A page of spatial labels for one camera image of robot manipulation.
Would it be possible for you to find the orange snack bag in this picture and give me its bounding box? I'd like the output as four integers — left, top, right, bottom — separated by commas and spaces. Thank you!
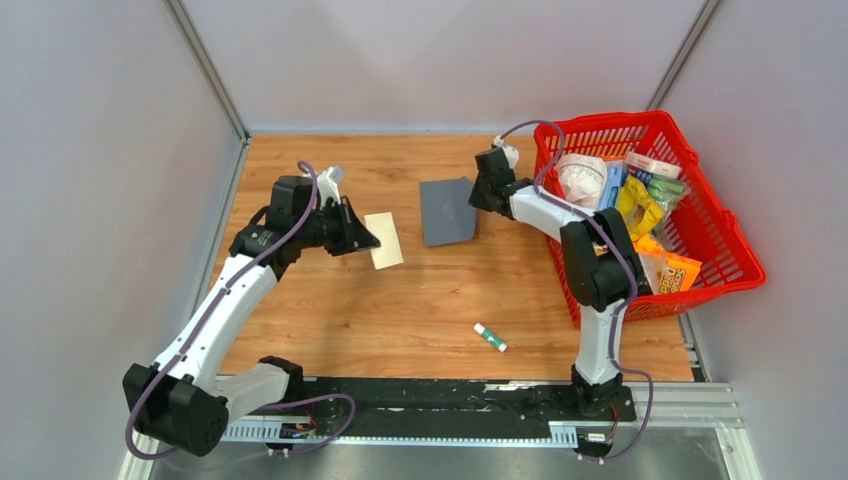
633, 234, 702, 295

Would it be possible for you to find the grey-blue paper envelope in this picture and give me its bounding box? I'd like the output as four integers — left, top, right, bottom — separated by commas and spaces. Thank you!
419, 177, 477, 247

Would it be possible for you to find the white red carton box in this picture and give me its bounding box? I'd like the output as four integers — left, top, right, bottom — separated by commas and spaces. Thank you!
625, 151, 682, 179

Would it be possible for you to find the green snack packet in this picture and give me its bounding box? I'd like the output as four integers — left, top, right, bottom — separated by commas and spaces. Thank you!
646, 176, 688, 217

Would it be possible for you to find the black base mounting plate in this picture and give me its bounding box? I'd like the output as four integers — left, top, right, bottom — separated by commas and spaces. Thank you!
293, 377, 637, 440

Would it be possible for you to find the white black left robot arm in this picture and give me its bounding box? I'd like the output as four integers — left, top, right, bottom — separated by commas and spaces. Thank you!
122, 165, 381, 460

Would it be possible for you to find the green white glue stick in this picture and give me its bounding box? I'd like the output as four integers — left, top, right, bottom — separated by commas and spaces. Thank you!
473, 323, 508, 352

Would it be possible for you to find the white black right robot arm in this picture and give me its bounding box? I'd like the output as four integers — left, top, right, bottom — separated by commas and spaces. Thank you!
469, 147, 641, 419

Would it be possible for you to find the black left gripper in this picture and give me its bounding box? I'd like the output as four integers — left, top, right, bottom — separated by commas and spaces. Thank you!
295, 196, 380, 257

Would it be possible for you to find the aluminium frame rail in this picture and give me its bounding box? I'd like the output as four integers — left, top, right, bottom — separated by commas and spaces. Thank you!
115, 380, 763, 480

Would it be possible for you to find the white crumpled plastic bag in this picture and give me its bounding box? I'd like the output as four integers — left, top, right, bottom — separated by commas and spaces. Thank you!
554, 153, 608, 210

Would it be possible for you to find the blue box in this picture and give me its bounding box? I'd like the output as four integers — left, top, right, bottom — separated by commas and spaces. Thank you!
596, 159, 627, 210

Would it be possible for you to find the red plastic shopping basket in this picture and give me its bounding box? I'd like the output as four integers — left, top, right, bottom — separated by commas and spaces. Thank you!
534, 110, 767, 323

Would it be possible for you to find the yellow Lays chips bag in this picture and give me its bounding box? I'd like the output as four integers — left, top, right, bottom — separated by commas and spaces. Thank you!
615, 176, 666, 240

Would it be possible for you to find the white letter paper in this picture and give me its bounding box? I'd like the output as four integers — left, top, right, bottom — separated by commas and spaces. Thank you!
365, 212, 404, 270

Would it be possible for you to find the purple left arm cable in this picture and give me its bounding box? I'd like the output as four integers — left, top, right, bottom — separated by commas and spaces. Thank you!
124, 160, 357, 462

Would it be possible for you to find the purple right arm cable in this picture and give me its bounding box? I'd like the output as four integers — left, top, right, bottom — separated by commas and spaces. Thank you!
496, 119, 655, 464

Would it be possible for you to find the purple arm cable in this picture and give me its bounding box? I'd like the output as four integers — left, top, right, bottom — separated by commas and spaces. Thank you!
496, 119, 655, 464
124, 160, 357, 462

